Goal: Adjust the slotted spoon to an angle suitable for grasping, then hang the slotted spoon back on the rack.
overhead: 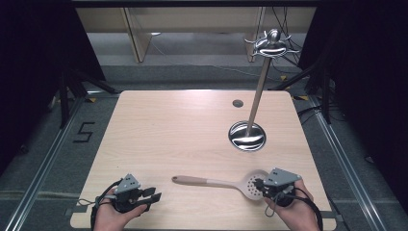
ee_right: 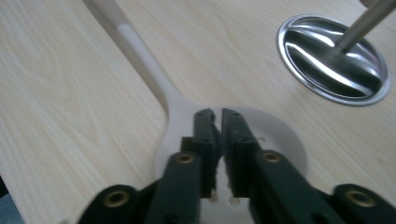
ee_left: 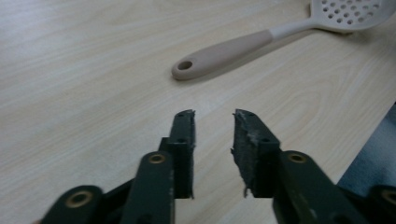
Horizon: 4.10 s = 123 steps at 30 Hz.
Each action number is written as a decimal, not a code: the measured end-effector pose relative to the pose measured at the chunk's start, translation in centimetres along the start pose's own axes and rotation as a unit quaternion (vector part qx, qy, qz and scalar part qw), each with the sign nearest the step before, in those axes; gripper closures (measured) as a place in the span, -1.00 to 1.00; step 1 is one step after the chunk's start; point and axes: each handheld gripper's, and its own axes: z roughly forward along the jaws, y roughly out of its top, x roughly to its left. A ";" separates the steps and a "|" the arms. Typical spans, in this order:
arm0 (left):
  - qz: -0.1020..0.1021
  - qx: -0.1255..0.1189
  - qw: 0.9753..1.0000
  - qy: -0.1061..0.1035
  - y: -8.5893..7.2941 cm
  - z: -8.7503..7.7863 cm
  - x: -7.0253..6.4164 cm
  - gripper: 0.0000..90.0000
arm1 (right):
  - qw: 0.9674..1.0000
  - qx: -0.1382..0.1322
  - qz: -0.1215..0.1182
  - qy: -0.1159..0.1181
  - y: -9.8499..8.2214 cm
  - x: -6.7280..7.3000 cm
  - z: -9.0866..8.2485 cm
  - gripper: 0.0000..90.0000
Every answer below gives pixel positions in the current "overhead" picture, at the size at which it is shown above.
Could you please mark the black metal stand legs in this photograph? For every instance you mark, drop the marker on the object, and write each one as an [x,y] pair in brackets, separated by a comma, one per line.
[65,96]
[325,96]

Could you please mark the grey round table grommet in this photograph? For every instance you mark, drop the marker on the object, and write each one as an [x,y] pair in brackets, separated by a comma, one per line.
[237,103]

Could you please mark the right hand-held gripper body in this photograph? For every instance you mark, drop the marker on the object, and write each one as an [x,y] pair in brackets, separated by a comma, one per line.
[280,179]

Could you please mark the person's right hand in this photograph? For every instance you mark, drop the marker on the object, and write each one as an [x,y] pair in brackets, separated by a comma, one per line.
[296,215]

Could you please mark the person's left hand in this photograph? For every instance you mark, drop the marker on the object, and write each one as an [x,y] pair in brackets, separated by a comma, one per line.
[109,218]

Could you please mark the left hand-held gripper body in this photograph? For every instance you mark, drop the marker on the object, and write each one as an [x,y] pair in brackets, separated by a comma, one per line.
[127,187]

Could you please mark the aluminium floor rail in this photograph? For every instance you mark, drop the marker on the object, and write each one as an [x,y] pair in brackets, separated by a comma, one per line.
[346,166]
[45,166]

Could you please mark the metal utensil stand with hooks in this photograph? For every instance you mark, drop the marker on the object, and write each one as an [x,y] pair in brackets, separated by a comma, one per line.
[256,99]

